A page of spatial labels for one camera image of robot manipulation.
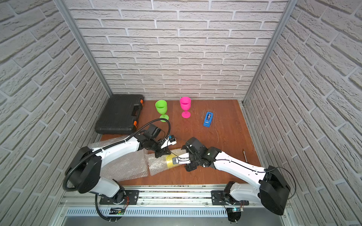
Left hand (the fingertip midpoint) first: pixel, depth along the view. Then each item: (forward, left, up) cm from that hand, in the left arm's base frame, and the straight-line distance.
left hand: (171, 151), depth 83 cm
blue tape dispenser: (+27, -27, -3) cm, 38 cm away
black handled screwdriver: (+1, -48, -6) cm, 48 cm away
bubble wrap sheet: (-6, +24, -8) cm, 26 cm away
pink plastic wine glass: (+34, -9, +7) cm, 36 cm away
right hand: (-3, -9, +2) cm, 10 cm away
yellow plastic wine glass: (-6, +1, 0) cm, 6 cm away
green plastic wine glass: (+29, +8, +8) cm, 31 cm away
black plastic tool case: (+29, +38, 0) cm, 48 cm away
